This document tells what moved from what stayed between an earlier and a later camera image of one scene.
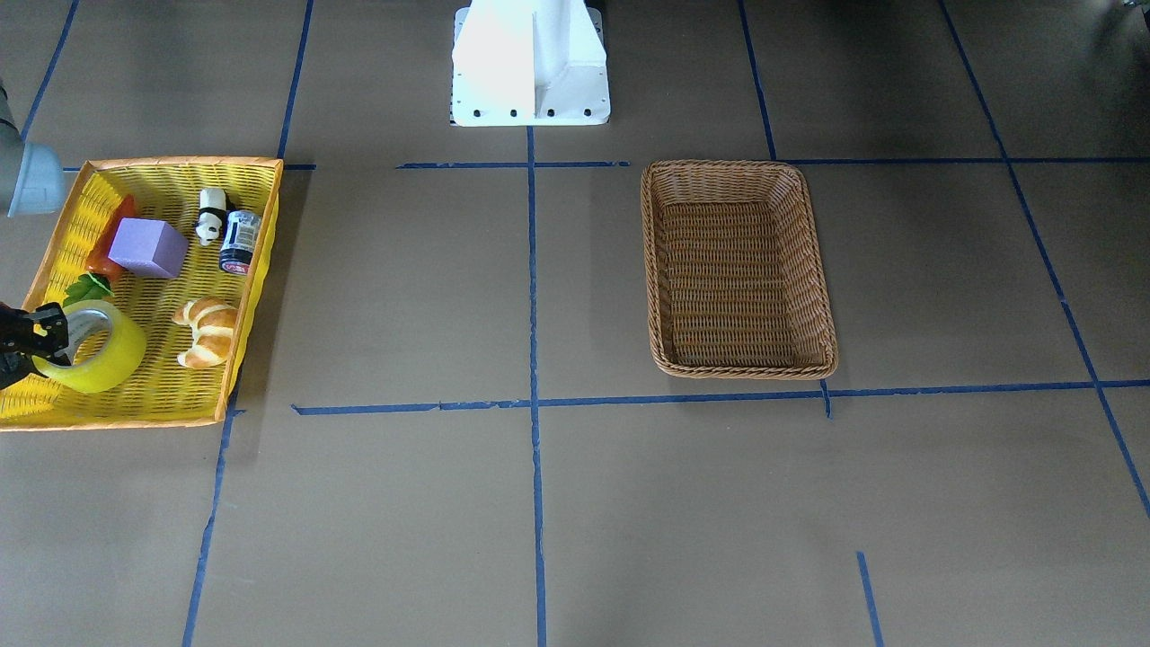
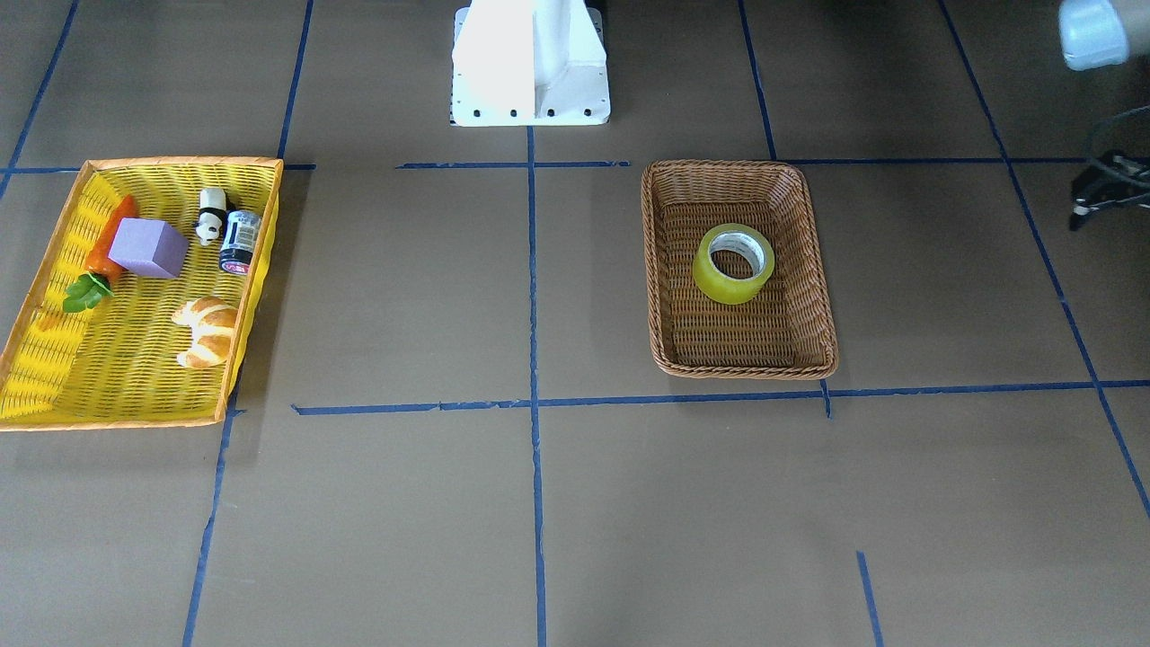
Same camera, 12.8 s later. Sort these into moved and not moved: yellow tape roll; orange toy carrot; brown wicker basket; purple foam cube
Moved: yellow tape roll
Not moved: purple foam cube; brown wicker basket; orange toy carrot
